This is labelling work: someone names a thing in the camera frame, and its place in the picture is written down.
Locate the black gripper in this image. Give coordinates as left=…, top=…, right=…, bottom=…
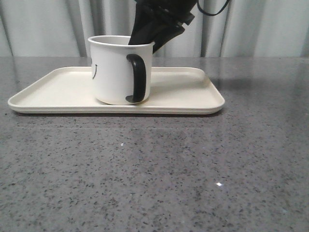
left=128, top=0, right=196, bottom=53

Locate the white smiley mug black handle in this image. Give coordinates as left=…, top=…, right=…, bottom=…
left=88, top=35, right=154, bottom=105

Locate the cream rectangular plastic tray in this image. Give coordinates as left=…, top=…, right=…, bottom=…
left=8, top=67, right=225, bottom=115

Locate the grey pleated curtain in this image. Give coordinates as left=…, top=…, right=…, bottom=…
left=0, top=0, right=309, bottom=57

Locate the black cable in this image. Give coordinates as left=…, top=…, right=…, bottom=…
left=197, top=0, right=231, bottom=17

